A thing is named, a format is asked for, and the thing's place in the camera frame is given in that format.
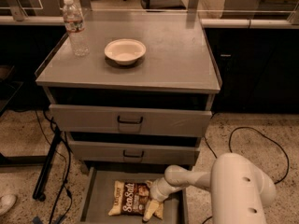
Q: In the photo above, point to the white paper bowl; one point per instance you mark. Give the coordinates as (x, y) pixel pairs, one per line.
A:
(125, 51)

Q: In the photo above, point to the grey drawer cabinet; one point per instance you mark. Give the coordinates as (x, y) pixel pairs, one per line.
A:
(176, 72)

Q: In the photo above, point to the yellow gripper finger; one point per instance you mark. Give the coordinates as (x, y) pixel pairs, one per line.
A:
(153, 208)

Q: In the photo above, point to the clear plastic water bottle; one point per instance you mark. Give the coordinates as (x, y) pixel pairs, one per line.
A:
(74, 25)

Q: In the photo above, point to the black table leg frame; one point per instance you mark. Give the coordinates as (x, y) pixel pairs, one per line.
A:
(44, 161)

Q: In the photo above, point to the grey drawer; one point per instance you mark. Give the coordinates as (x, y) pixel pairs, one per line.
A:
(135, 148)
(145, 121)
(99, 194)

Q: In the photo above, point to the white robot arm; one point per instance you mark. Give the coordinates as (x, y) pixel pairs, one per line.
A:
(239, 189)

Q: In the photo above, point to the grey middle drawer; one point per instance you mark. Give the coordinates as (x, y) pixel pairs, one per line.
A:
(135, 148)

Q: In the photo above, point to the brown sea salt chip bag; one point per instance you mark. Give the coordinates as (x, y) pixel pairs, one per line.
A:
(130, 198)

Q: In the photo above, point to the grey bottom drawer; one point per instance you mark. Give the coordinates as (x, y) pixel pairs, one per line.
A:
(99, 194)

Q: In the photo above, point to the white shoe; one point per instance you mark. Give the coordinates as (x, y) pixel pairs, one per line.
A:
(6, 203)

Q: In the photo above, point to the grey top drawer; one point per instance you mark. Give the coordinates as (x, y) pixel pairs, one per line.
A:
(145, 121)

